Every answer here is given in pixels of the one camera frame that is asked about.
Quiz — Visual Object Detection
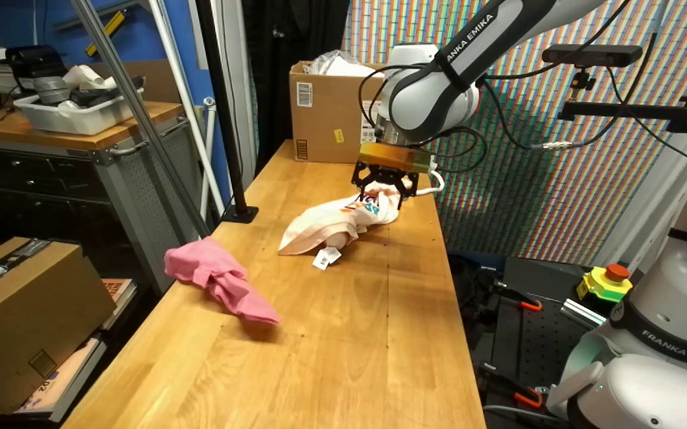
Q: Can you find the silver metal tripod leg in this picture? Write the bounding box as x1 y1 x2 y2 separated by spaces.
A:
67 0 213 244

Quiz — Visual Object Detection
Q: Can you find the clear plastic bag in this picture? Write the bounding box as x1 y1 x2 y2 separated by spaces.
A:
310 47 380 81

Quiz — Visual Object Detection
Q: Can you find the hot pink cloth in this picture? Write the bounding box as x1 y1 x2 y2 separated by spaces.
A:
163 236 285 330

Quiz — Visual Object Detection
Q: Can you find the white braided rope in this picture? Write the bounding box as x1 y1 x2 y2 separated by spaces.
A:
417 153 448 197

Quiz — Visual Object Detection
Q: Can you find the large cardboard box black strap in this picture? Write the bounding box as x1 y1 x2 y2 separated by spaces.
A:
0 236 120 415

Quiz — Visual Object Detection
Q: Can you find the thin black camera cable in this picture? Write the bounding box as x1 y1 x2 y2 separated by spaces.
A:
605 65 687 168

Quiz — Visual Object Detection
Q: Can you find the white metal tripod leg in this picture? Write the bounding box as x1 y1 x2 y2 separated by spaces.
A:
147 0 229 221

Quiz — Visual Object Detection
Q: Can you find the white plastic bin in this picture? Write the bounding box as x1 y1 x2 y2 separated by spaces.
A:
12 65 148 138

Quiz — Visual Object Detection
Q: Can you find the orange-handled clamp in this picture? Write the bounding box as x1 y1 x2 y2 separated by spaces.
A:
483 363 552 412
493 280 546 314

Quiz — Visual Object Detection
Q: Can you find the pale peach shirt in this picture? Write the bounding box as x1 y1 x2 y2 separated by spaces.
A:
278 191 403 261

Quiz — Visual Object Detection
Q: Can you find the black stereo camera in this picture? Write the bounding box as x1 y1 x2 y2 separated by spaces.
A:
543 44 648 69

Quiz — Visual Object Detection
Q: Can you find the black grey device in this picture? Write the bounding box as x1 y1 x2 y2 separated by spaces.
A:
5 45 70 108

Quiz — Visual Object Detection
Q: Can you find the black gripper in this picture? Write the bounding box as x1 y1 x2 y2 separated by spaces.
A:
351 162 423 215

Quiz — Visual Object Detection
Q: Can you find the black curtain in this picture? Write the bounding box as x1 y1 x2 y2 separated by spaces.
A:
240 0 354 175

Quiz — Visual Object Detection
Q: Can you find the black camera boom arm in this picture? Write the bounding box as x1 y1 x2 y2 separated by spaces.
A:
557 68 687 138

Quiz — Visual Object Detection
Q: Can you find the yellowish wrist camera box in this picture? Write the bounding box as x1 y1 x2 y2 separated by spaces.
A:
359 140 432 175

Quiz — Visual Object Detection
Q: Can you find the black breadboard plate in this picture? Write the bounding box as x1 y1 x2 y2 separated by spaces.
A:
485 256 601 401

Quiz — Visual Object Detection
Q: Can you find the small labelled cardboard box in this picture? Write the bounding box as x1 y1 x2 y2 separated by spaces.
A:
289 59 402 168

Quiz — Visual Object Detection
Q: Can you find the yellow red emergency stop button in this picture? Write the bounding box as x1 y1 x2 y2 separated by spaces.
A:
575 261 637 308

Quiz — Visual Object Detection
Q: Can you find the black pole stand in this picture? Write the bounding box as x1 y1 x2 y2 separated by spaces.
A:
197 0 261 226

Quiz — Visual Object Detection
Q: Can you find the wooden-top metal cart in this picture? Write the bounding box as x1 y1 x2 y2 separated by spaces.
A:
0 97 205 299

